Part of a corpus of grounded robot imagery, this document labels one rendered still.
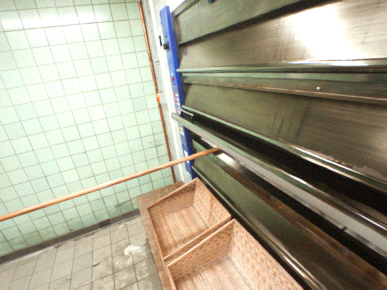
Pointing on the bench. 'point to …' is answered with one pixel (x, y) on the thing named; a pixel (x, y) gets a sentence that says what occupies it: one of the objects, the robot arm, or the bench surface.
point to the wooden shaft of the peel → (104, 185)
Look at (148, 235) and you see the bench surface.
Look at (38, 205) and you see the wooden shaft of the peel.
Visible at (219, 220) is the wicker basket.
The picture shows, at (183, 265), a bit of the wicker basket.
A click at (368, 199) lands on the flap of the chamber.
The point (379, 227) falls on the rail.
